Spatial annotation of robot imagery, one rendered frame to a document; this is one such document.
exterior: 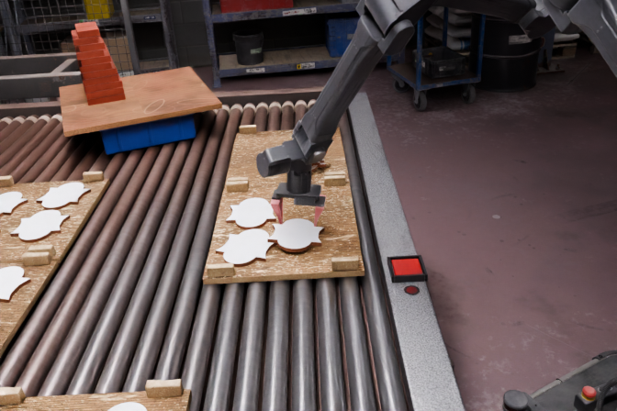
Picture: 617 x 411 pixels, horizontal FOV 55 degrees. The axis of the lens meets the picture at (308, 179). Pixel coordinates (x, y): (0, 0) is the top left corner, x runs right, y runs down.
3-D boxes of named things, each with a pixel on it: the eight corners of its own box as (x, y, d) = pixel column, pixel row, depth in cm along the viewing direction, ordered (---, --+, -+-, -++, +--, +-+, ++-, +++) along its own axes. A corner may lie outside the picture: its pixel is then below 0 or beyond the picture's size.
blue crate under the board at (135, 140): (180, 110, 229) (176, 85, 224) (198, 138, 203) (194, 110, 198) (96, 125, 219) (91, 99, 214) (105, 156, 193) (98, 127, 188)
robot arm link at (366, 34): (423, 25, 99) (393, -21, 103) (397, 27, 96) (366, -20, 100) (326, 163, 133) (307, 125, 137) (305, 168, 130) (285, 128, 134)
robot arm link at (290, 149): (329, 150, 129) (312, 118, 132) (283, 161, 123) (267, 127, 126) (309, 179, 138) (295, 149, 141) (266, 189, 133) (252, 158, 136)
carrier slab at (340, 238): (349, 187, 165) (349, 183, 164) (364, 276, 129) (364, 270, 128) (223, 194, 165) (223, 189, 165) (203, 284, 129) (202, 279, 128)
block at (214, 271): (236, 272, 130) (234, 261, 129) (235, 277, 128) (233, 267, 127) (208, 273, 130) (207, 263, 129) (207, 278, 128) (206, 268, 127)
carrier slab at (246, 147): (339, 130, 202) (339, 127, 201) (350, 186, 165) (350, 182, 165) (236, 137, 202) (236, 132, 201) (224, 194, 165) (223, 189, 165)
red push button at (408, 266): (418, 262, 133) (418, 258, 132) (422, 279, 127) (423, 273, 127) (391, 264, 133) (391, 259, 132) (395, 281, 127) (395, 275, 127)
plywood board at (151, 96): (190, 71, 240) (189, 66, 239) (222, 107, 199) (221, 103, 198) (60, 92, 224) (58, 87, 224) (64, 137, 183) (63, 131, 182)
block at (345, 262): (358, 265, 129) (358, 254, 128) (359, 270, 128) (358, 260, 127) (330, 267, 130) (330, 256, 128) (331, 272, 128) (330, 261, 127)
